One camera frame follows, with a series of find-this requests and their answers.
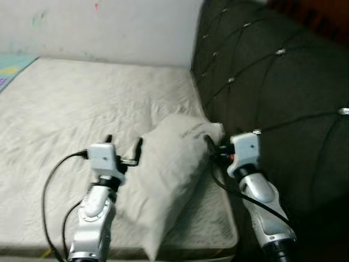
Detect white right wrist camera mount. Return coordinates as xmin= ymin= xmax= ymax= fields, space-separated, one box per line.
xmin=226 ymin=133 xmax=260 ymax=178

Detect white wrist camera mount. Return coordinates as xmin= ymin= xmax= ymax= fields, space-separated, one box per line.
xmin=87 ymin=143 xmax=125 ymax=179
xmin=226 ymin=133 xmax=260 ymax=178

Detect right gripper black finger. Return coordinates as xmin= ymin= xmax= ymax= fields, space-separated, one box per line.
xmin=203 ymin=134 xmax=219 ymax=159

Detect teal blanket colourful dotted shapes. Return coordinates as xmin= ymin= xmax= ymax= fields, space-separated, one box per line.
xmin=0 ymin=55 xmax=39 ymax=93

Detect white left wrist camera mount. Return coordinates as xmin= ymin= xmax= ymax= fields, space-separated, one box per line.
xmin=87 ymin=143 xmax=125 ymax=179

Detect white pillow green tree print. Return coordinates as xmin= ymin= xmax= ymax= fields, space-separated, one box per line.
xmin=123 ymin=113 xmax=225 ymax=261

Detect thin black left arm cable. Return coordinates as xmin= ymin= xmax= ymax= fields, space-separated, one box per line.
xmin=61 ymin=199 xmax=83 ymax=258

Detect grey quilted mattress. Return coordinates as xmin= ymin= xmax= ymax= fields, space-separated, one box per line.
xmin=0 ymin=57 xmax=239 ymax=260

